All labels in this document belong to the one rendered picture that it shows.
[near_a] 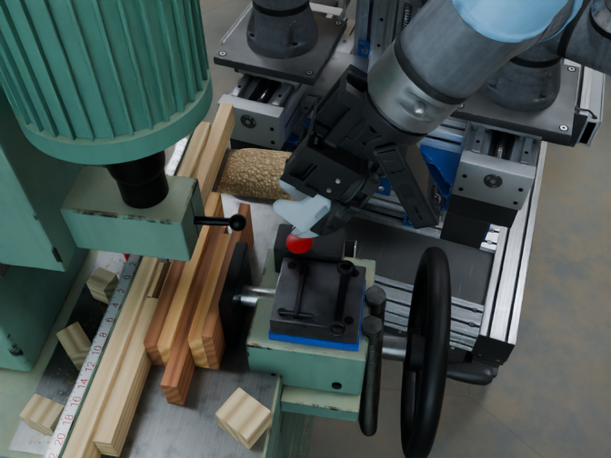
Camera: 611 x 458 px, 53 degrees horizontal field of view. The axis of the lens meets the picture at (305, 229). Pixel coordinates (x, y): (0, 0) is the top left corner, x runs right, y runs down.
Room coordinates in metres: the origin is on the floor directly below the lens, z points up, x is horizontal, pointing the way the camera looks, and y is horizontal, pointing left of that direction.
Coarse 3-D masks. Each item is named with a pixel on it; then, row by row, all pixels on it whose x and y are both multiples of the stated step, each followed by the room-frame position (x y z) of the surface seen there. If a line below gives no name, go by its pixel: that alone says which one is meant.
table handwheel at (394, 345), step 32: (416, 288) 0.52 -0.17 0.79; (448, 288) 0.41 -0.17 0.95; (416, 320) 0.50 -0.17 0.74; (448, 320) 0.37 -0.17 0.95; (384, 352) 0.40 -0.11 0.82; (416, 352) 0.39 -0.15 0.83; (448, 352) 0.34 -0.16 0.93; (416, 384) 0.35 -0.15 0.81; (416, 416) 0.28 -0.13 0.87; (416, 448) 0.26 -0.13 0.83
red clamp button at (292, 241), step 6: (288, 240) 0.43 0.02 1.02; (294, 240) 0.43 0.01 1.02; (300, 240) 0.43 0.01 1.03; (306, 240) 0.43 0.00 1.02; (312, 240) 0.43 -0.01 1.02; (288, 246) 0.42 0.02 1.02; (294, 246) 0.42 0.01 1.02; (300, 246) 0.42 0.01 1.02; (306, 246) 0.42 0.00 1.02; (294, 252) 0.41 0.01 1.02; (300, 252) 0.41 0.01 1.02
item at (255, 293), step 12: (240, 252) 0.43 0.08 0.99; (240, 264) 0.41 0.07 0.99; (228, 276) 0.40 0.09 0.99; (240, 276) 0.40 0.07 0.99; (228, 288) 0.38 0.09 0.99; (240, 288) 0.40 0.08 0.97; (252, 288) 0.40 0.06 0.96; (264, 288) 0.40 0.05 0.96; (228, 300) 0.37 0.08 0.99; (240, 300) 0.39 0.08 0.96; (252, 300) 0.39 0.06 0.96; (228, 312) 0.36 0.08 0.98; (240, 312) 0.38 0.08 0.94; (228, 324) 0.36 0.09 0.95; (240, 324) 0.38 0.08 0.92; (228, 336) 0.36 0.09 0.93
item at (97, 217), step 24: (96, 168) 0.49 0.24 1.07; (72, 192) 0.46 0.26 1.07; (96, 192) 0.46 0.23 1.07; (168, 192) 0.46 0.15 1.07; (192, 192) 0.46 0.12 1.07; (72, 216) 0.43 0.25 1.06; (96, 216) 0.43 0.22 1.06; (120, 216) 0.42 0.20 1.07; (144, 216) 0.42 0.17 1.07; (168, 216) 0.42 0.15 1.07; (192, 216) 0.44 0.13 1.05; (96, 240) 0.43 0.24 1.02; (120, 240) 0.42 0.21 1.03; (144, 240) 0.42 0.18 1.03; (168, 240) 0.42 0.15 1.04; (192, 240) 0.43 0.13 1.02
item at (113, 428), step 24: (216, 120) 0.73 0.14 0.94; (216, 144) 0.68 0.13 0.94; (216, 168) 0.66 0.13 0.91; (144, 312) 0.38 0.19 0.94; (144, 336) 0.35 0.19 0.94; (144, 360) 0.33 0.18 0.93; (120, 384) 0.29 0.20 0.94; (144, 384) 0.31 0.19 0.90; (120, 408) 0.27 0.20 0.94; (96, 432) 0.24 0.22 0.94; (120, 432) 0.25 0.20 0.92
